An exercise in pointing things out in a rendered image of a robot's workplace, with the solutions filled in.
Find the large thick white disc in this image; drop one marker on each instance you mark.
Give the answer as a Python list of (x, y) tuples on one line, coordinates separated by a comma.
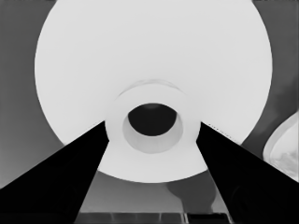
[(149, 43)]

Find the white round carrier with pins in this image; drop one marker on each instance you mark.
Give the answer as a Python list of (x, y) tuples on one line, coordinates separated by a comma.
[(274, 140)]

